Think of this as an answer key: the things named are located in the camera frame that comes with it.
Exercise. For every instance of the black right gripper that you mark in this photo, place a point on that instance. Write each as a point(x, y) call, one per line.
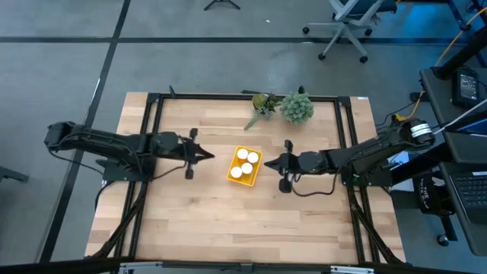
point(310, 163)

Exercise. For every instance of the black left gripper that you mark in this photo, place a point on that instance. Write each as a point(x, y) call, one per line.
point(167, 144)

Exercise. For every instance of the orange pill bottle white cap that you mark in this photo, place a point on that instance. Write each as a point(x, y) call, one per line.
point(253, 157)
point(236, 172)
point(242, 153)
point(247, 167)

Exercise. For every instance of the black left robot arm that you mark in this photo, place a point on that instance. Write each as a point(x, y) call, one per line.
point(99, 141)

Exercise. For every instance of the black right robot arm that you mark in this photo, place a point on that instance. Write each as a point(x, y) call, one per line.
point(365, 152)

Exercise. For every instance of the yellow plastic basket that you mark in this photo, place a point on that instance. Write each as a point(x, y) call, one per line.
point(247, 180)

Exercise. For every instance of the round pale green plant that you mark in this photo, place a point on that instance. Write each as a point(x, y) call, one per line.
point(297, 107)

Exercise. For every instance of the spiky green succulent plant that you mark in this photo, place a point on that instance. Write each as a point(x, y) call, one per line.
point(262, 104)

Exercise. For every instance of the black tripod foot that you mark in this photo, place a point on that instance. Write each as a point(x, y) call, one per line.
point(221, 2)

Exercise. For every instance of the black backpack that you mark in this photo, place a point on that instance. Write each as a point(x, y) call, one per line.
point(430, 194)

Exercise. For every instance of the grey office chair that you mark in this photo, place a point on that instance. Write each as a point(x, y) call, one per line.
point(350, 15)

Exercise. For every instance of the dark grey side desk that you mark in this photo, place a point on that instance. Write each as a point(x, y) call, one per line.
point(441, 110)

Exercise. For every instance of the dark furniture leg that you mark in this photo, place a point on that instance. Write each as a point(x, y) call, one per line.
point(13, 175)

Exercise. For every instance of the dark laptop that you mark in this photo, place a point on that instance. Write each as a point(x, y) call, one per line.
point(472, 194)

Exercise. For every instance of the black power adapter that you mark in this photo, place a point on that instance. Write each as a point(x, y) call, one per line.
point(466, 85)

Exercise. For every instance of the black desk beam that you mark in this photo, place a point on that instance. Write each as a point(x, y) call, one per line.
point(464, 53)

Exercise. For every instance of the black aluminium table frame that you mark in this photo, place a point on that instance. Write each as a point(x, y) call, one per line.
point(209, 95)

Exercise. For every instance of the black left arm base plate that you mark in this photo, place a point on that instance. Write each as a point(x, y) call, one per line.
point(114, 173)

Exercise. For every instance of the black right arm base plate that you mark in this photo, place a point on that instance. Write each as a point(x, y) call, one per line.
point(380, 180)

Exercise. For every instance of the silver metal bracket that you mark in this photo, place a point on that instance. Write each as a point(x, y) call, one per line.
point(141, 267)
point(352, 269)

